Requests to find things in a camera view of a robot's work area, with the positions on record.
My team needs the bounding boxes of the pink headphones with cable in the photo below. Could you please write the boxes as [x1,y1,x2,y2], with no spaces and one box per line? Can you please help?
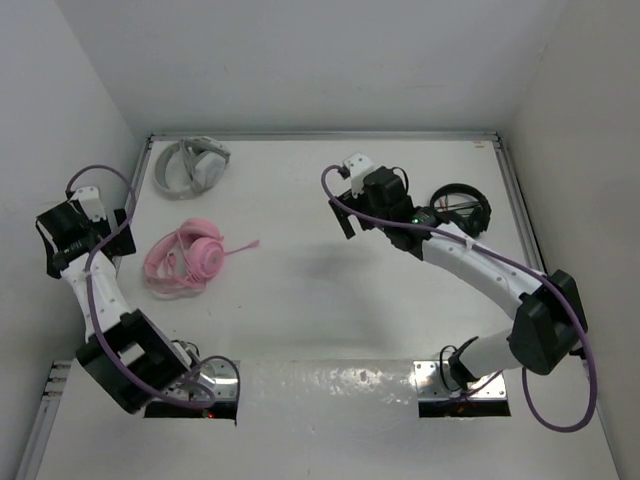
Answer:
[142,218,260,298]

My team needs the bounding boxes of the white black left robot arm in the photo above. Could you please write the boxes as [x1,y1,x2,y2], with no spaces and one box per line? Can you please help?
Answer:
[36,186,211,414]

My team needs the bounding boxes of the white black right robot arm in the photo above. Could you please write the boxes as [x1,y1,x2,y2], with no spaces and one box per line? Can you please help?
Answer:
[329,161,588,389]

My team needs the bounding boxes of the black headphones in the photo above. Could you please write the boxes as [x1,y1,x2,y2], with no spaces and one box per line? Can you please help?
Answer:
[429,183,492,239]

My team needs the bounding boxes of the white grey headphones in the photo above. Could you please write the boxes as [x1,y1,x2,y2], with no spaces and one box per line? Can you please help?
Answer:
[153,136,231,199]

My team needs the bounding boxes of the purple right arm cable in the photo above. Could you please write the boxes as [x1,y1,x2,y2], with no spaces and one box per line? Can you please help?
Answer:
[320,164,599,432]

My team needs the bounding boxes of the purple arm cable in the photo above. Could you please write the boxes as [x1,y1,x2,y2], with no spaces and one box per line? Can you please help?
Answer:
[320,164,599,432]
[64,164,242,407]

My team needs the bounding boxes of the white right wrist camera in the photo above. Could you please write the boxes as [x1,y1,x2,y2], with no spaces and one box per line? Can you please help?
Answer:
[342,152,375,198]

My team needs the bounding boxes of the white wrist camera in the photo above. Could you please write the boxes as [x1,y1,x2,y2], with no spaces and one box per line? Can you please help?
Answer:
[342,152,375,198]
[71,186,107,222]

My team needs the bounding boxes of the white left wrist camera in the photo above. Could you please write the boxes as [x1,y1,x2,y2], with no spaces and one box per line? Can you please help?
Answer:
[71,186,107,222]

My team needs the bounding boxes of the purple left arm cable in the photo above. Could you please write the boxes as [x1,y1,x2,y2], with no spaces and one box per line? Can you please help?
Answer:
[64,164,242,407]

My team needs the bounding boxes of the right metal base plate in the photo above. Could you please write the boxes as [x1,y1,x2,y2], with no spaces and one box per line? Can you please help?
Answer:
[413,359,508,403]

